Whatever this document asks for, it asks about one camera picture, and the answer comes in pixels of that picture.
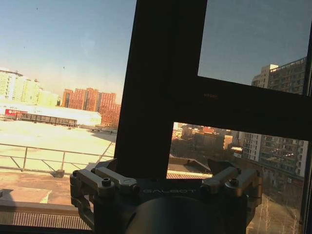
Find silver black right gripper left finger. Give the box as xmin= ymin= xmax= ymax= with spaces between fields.
xmin=69 ymin=157 xmax=140 ymax=230

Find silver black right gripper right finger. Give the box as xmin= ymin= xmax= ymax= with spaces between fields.
xmin=199 ymin=158 xmax=264 ymax=228

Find metal rooftop railing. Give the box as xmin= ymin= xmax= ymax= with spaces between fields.
xmin=0 ymin=142 xmax=116 ymax=173

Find low brown city buildings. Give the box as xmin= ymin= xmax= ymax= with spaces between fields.
xmin=171 ymin=122 xmax=242 ymax=156

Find grey balconied apartment building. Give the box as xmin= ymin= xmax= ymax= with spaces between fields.
xmin=239 ymin=131 xmax=309 ymax=178

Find corrugated low roof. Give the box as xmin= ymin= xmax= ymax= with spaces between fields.
xmin=0 ymin=202 xmax=92 ymax=231

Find red brick apartment blocks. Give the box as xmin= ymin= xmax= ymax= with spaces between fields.
xmin=61 ymin=87 xmax=122 ymax=129

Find white long warehouse building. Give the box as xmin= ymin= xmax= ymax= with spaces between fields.
xmin=0 ymin=100 xmax=102 ymax=128

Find grey tall apartment building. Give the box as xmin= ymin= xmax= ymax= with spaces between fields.
xmin=251 ymin=57 xmax=308 ymax=96

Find pale high-rise buildings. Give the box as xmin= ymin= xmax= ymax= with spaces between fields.
xmin=0 ymin=67 xmax=62 ymax=107

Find dark window frame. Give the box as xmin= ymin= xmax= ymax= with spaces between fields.
xmin=0 ymin=0 xmax=312 ymax=234

